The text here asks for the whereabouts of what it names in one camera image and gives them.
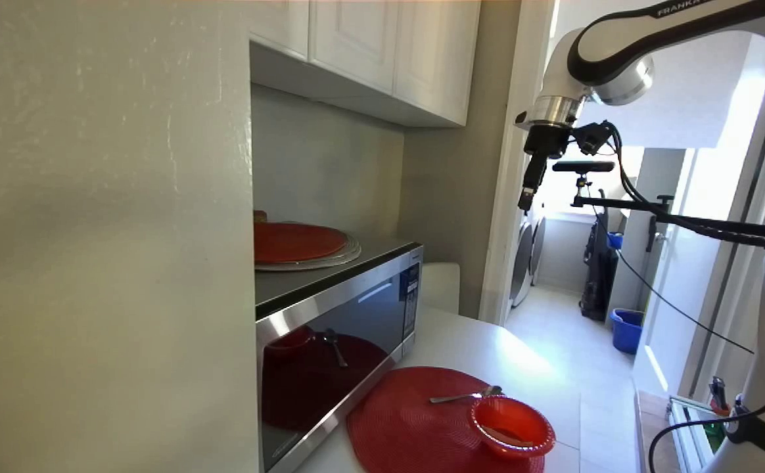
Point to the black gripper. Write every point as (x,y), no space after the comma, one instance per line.
(544,142)

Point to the stainless steel microwave oven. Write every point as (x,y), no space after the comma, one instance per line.
(330,304)

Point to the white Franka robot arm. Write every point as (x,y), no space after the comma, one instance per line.
(608,44)

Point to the white door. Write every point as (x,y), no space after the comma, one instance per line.
(686,271)

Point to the white washing machine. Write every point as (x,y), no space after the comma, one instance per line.
(526,259)

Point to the small blue container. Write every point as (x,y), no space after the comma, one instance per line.
(615,239)

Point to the black vacuum cleaner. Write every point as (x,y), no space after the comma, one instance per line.
(597,271)

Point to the blue bucket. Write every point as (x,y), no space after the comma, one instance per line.
(627,333)

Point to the metal spoon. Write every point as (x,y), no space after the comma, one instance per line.
(455,398)

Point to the round red plate pale rim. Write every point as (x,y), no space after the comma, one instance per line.
(297,242)

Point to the red plastic bowl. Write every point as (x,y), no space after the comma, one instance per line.
(514,427)

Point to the robot mounting table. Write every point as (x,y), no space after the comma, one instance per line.
(674,429)

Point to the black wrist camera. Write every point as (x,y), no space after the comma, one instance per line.
(593,138)

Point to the black camera boom stand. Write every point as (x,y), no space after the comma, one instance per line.
(706,226)

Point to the white wall cabinets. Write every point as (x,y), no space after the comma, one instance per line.
(382,44)

